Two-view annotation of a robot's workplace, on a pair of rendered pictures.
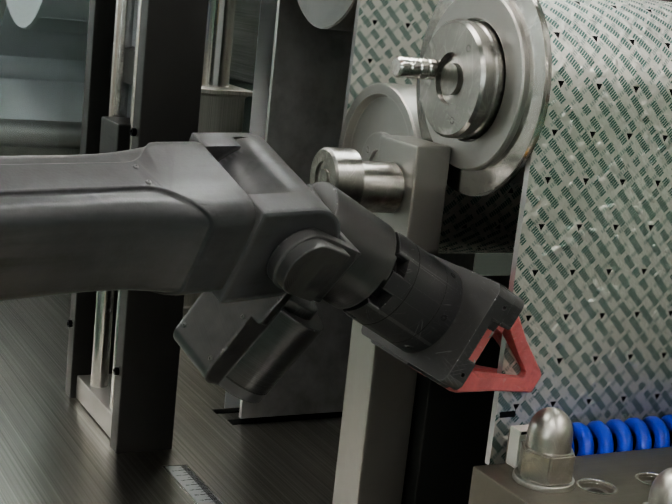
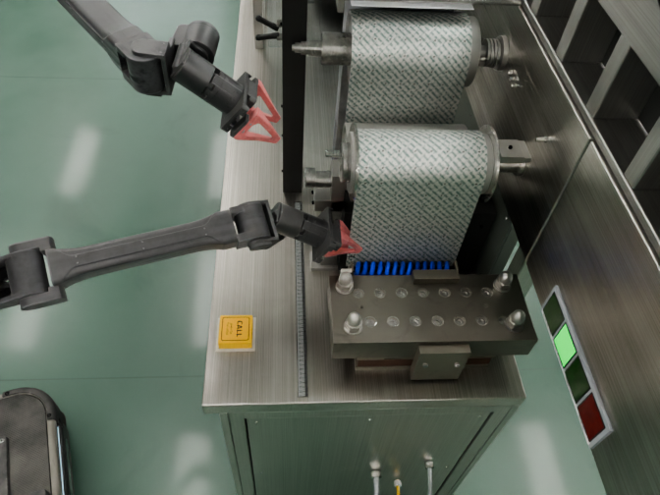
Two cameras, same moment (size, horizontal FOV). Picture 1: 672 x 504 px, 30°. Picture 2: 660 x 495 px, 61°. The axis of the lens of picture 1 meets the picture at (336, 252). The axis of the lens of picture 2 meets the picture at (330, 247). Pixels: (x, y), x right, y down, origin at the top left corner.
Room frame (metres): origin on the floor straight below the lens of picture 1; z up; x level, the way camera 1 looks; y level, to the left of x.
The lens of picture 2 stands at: (0.05, -0.34, 1.96)
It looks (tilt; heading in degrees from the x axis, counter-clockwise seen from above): 50 degrees down; 21
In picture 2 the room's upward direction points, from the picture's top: 5 degrees clockwise
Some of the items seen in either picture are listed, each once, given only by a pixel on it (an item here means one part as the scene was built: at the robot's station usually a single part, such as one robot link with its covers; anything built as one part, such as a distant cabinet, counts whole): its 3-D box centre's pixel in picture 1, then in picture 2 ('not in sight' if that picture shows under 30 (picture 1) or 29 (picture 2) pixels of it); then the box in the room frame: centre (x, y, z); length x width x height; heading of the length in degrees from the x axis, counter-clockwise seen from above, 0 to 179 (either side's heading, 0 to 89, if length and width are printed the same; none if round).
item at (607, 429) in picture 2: not in sight; (573, 361); (0.62, -0.55, 1.18); 0.25 x 0.01 x 0.07; 28
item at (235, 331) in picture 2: not in sight; (236, 331); (0.56, 0.05, 0.91); 0.07 x 0.07 x 0.02; 28
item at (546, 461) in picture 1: (548, 444); (345, 280); (0.70, -0.14, 1.05); 0.04 x 0.04 x 0.04
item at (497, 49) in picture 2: not in sight; (485, 52); (1.17, -0.22, 1.33); 0.07 x 0.07 x 0.07; 28
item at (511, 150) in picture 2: not in sight; (512, 150); (0.96, -0.34, 1.28); 0.06 x 0.05 x 0.02; 118
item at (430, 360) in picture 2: not in sight; (439, 363); (0.66, -0.37, 0.96); 0.10 x 0.03 x 0.11; 118
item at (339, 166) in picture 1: (336, 178); (309, 177); (0.81, 0.00, 1.18); 0.04 x 0.02 x 0.04; 28
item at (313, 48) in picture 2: not in sight; (306, 47); (0.99, 0.11, 1.33); 0.06 x 0.03 x 0.03; 118
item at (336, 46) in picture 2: not in sight; (336, 48); (1.02, 0.06, 1.33); 0.06 x 0.06 x 0.06; 28
